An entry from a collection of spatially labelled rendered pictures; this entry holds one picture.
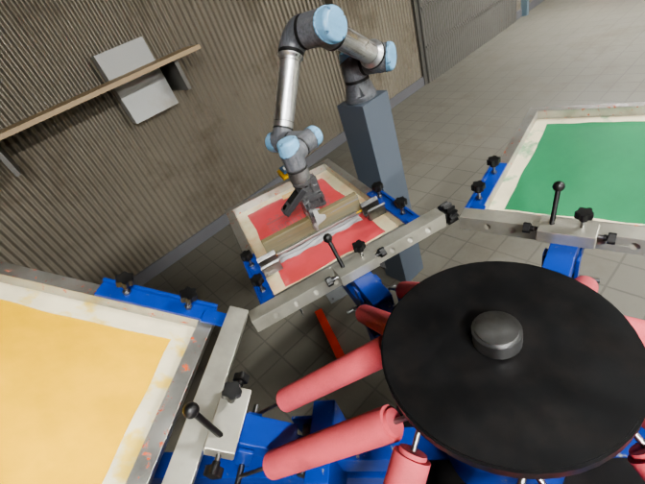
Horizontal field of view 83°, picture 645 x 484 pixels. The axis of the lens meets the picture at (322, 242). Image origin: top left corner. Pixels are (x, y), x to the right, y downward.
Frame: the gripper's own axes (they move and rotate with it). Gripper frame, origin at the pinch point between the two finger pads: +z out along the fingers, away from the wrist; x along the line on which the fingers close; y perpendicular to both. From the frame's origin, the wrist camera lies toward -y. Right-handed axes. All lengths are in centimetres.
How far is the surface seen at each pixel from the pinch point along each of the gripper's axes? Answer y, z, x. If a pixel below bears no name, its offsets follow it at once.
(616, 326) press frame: 12, -32, -99
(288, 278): -17.8, 5.3, -13.9
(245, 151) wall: 9, 44, 249
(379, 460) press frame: -20, -1, -84
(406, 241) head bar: 19.6, -1.8, -34.7
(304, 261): -9.7, 5.2, -10.1
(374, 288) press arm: 0.9, -3.7, -47.4
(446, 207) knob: 36.8, -4.5, -32.8
